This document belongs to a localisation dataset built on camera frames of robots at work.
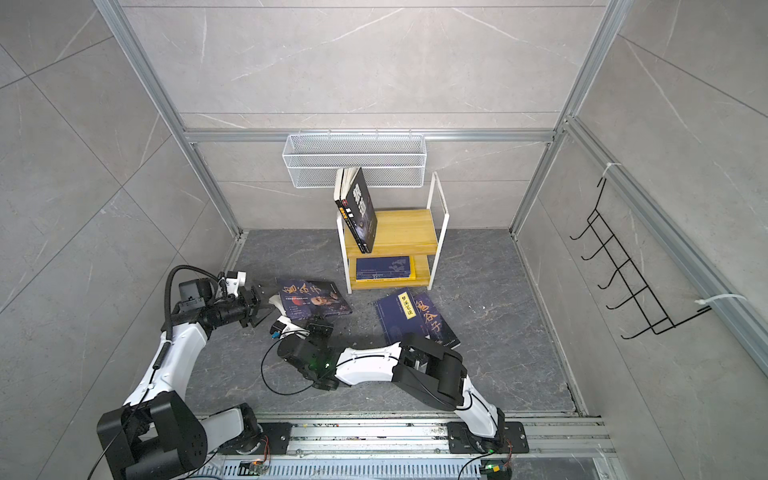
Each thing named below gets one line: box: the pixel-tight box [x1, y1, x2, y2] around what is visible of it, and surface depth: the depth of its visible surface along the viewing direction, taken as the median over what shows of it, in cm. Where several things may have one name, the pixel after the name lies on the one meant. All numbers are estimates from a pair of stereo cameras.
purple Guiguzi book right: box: [413, 292, 461, 350], surface depth 95 cm
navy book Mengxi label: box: [376, 288, 426, 344], surface depth 95 cm
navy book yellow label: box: [356, 256, 410, 280], surface depth 100 cm
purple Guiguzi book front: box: [278, 278, 353, 319], surface depth 87 cm
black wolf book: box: [335, 167, 378, 254], surface depth 80 cm
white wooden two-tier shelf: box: [336, 172, 450, 295], surface depth 97 cm
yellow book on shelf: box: [355, 255, 416, 282], surface depth 100 cm
